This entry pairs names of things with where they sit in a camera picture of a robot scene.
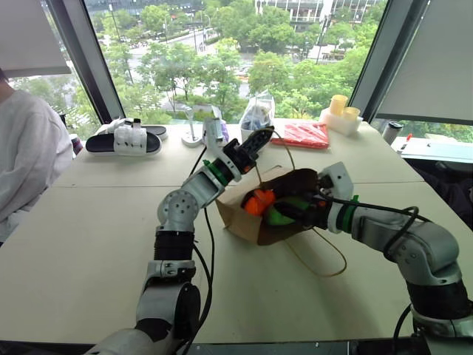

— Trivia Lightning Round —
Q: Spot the silver thermos with black lid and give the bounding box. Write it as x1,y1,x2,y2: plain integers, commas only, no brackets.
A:
381,120,404,146

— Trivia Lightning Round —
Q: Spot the person in white sweatshirt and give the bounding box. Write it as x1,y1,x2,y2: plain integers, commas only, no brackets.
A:
0,68,75,246

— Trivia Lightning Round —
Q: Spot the grey roller blind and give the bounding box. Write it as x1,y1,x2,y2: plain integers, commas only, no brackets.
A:
374,0,473,126
0,0,72,79

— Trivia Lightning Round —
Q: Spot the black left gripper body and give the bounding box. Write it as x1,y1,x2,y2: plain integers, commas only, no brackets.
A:
223,138,259,174

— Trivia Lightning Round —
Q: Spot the red plastic package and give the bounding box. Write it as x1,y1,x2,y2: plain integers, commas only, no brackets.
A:
270,122,331,151

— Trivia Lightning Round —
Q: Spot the grey flat box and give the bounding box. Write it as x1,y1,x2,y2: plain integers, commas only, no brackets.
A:
391,132,473,164

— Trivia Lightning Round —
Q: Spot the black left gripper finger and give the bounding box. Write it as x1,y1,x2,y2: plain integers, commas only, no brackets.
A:
249,132,273,157
242,126,276,149

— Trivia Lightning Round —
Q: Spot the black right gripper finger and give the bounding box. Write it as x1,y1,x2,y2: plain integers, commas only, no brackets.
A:
282,188,319,203
275,205,315,223

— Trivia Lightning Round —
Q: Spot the brown paper bag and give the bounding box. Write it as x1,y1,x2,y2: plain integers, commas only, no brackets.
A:
215,135,348,278

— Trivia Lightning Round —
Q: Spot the white stand with round base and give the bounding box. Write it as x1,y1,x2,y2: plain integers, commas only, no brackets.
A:
180,106,204,147

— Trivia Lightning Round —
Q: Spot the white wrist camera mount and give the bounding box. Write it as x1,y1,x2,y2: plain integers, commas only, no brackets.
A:
202,117,227,157
318,161,354,209

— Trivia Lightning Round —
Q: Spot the dark window frame post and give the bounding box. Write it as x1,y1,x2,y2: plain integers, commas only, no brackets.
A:
47,0,127,126
348,0,404,112

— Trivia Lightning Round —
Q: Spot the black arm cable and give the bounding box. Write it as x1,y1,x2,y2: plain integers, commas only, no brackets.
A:
180,146,217,355
319,189,432,340

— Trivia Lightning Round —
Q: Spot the green plush toy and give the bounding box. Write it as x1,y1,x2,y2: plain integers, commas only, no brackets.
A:
264,195,319,228

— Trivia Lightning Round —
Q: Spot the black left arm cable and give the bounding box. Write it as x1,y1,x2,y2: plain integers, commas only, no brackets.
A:
180,146,217,355

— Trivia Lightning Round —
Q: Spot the clear plastic bag with items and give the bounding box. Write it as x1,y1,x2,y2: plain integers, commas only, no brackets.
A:
239,89,276,143

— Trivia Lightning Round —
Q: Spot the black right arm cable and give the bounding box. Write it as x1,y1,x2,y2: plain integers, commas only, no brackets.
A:
319,189,432,340

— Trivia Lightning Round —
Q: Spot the black bag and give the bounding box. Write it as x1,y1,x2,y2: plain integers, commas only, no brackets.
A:
409,159,473,231

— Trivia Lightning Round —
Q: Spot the white cup holder block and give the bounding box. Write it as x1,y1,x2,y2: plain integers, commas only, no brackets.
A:
319,108,364,138

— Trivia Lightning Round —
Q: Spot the dark drink can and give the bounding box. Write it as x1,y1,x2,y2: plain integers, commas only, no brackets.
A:
69,133,86,157

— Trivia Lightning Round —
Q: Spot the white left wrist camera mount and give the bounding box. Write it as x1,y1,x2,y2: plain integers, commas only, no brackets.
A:
202,117,227,157

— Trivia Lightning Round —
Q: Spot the black slipper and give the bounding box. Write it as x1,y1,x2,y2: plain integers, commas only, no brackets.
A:
140,125,169,142
85,131,163,157

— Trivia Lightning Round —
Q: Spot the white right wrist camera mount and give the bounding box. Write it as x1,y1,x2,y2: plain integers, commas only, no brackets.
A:
318,161,354,209

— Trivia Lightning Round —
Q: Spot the tall yellow cup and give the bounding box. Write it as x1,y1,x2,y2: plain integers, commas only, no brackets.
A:
329,94,350,117

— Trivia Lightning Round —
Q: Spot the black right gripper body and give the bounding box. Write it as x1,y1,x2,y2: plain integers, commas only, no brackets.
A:
301,192,334,232

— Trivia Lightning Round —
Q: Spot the orange plush toy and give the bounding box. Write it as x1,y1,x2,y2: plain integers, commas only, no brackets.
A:
241,188,276,217

